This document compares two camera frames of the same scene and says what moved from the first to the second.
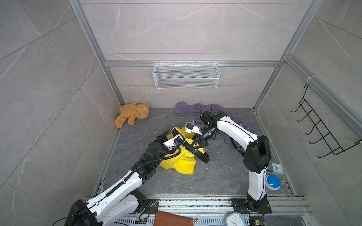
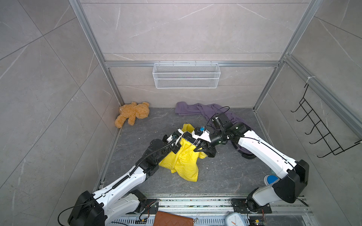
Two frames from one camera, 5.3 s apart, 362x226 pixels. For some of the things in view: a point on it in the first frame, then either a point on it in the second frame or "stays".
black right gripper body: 207,134 -> 215,141
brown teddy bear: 132,111 stays
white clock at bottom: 234,219 stays
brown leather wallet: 163,218 stays
